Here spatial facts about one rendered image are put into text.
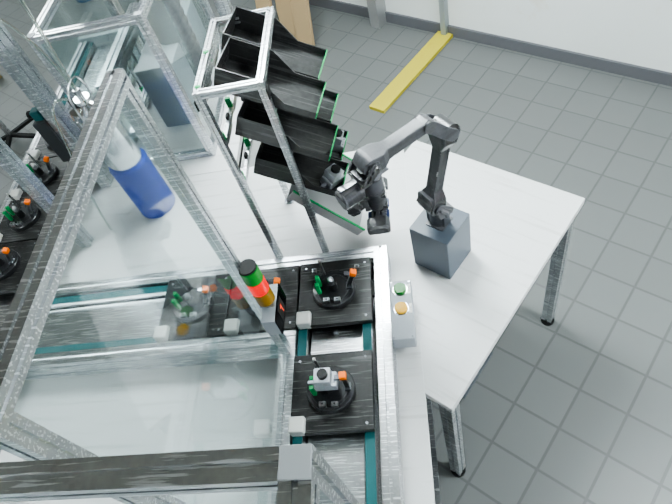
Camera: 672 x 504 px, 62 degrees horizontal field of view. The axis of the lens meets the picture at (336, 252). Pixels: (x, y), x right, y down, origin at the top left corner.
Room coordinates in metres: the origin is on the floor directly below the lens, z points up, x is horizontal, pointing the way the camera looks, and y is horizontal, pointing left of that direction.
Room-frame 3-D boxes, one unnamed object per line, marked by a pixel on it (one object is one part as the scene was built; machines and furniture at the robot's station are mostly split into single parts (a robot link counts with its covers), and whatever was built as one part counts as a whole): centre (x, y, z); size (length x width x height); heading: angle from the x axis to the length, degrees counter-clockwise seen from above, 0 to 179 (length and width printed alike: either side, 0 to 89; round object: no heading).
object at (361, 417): (0.70, 0.15, 0.96); 0.24 x 0.24 x 0.02; 73
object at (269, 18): (1.41, 0.07, 1.26); 0.36 x 0.21 x 0.80; 163
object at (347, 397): (0.70, 0.15, 0.98); 0.14 x 0.14 x 0.02
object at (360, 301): (1.03, 0.05, 1.01); 0.24 x 0.24 x 0.13; 73
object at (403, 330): (0.88, -0.13, 0.93); 0.21 x 0.07 x 0.06; 163
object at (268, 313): (0.88, 0.22, 1.29); 0.12 x 0.05 x 0.25; 163
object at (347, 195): (1.00, -0.11, 1.43); 0.12 x 0.08 x 0.11; 108
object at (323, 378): (0.70, 0.16, 1.06); 0.08 x 0.04 x 0.07; 74
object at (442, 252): (1.08, -0.34, 0.96); 0.14 x 0.14 x 0.20; 37
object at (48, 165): (2.15, 1.11, 1.01); 0.24 x 0.24 x 0.13; 73
